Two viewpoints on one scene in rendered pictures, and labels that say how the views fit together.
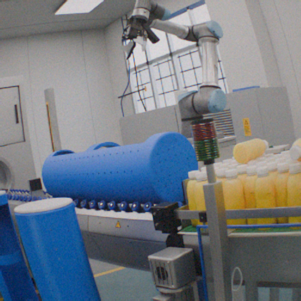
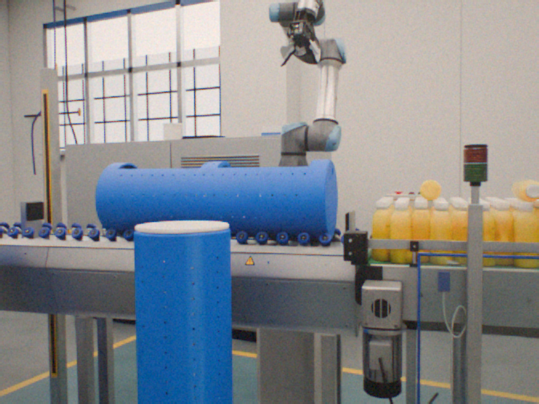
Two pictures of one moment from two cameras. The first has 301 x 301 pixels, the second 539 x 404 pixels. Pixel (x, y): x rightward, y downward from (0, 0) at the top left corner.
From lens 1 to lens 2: 1.06 m
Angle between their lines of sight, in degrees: 31
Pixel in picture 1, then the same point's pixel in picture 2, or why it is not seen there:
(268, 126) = not seen: hidden behind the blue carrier
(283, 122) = not seen: hidden behind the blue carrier
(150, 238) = (305, 276)
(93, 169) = (226, 190)
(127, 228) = (267, 265)
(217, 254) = (477, 278)
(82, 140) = not seen: outside the picture
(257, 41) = (286, 74)
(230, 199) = (443, 231)
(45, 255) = (200, 297)
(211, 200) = (477, 220)
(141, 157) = (311, 181)
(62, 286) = (211, 349)
